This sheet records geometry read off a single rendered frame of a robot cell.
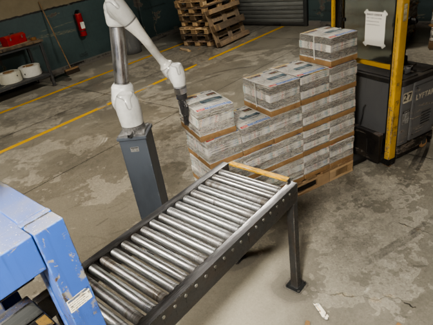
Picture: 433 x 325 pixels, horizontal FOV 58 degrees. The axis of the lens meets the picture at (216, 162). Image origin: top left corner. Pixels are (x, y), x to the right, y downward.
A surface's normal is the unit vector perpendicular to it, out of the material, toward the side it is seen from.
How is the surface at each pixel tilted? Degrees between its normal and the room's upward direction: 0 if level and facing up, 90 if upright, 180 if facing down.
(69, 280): 90
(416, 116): 90
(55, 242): 90
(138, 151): 90
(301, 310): 0
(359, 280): 0
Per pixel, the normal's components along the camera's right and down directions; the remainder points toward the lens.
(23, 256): 0.76, 0.22
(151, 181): -0.05, 0.50
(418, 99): 0.49, 0.37
